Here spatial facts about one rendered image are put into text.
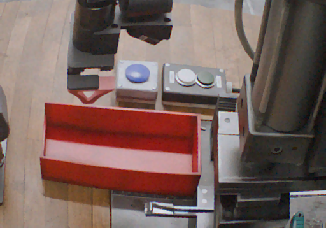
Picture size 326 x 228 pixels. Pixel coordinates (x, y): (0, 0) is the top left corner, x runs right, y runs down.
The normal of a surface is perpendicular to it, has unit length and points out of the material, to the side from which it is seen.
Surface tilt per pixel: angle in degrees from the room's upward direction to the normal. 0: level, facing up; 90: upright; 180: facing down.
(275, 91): 90
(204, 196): 0
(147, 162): 0
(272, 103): 90
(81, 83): 11
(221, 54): 0
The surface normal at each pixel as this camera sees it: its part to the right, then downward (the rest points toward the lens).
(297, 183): 0.00, 0.74
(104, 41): 0.08, 0.87
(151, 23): 0.11, -0.50
